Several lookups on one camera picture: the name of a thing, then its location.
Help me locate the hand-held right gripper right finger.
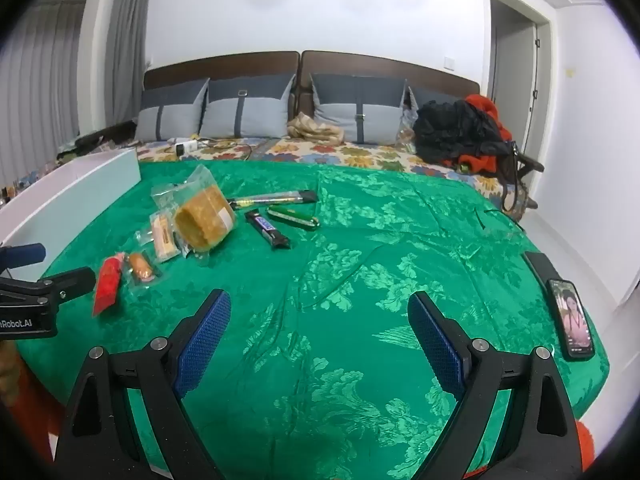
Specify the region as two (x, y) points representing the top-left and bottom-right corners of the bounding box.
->
(407, 290), (586, 480)

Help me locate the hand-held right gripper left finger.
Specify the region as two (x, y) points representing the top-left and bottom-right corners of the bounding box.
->
(52, 289), (233, 480)

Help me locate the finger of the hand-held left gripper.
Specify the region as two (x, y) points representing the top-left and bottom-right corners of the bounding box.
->
(42, 267), (97, 303)
(0, 243), (47, 270)

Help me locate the red snack packet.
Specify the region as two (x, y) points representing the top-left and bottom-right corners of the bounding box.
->
(91, 254), (125, 317)

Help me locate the small sausage packet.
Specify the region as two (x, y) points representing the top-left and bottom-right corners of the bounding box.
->
(122, 251), (163, 286)

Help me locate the white storage box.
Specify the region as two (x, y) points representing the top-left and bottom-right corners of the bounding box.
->
(0, 147), (142, 281)

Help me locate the small wafer packet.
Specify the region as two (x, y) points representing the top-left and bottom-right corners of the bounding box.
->
(136, 211), (180, 263)

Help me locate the cake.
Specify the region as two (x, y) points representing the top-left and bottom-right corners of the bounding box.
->
(151, 164), (237, 261)

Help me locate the dark chocolate bar packet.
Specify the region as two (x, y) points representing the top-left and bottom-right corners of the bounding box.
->
(244, 209), (292, 250)

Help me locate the long translucent green snack packet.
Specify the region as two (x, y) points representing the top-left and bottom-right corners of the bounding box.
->
(266, 205), (321, 231)

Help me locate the long black snack packet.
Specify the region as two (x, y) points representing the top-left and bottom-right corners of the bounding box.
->
(227, 189), (319, 211)

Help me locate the green patterned blanket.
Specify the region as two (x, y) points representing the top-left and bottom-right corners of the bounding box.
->
(30, 157), (611, 480)

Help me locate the black flat case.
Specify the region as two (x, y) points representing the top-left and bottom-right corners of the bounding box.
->
(524, 251), (557, 291)

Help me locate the black smartphone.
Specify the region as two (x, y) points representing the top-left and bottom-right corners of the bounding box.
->
(547, 279), (596, 361)

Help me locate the dark bedside object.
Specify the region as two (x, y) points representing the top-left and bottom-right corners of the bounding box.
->
(56, 121), (138, 161)

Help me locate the grey curtain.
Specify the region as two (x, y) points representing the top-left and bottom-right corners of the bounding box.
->
(107, 0), (151, 126)
(0, 2), (86, 181)

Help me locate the orange fleece cloth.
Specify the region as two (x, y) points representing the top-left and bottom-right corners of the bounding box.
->
(574, 420), (598, 467)

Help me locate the grey two-tone pillow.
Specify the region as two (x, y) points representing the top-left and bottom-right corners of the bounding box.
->
(310, 73), (407, 144)
(136, 78), (210, 142)
(402, 85), (451, 131)
(200, 74), (297, 140)

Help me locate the dark chair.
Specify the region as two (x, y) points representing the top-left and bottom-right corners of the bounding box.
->
(500, 145), (546, 222)

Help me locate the clear plastic bag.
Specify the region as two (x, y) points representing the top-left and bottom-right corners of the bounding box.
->
(397, 110), (421, 153)

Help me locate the black jacket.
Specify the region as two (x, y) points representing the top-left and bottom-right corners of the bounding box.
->
(414, 100), (518, 163)

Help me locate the beige crumpled cloth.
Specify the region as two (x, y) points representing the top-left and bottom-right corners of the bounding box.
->
(286, 112), (346, 143)

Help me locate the orange-red garment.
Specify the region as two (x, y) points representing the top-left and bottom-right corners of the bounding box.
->
(452, 94), (516, 176)

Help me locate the thin black cable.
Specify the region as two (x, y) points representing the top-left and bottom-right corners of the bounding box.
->
(475, 207), (526, 233)

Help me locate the black power cable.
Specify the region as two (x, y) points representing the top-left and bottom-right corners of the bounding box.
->
(200, 139), (253, 159)

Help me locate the white door frame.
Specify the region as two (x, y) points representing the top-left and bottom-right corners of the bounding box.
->
(482, 0), (556, 161)

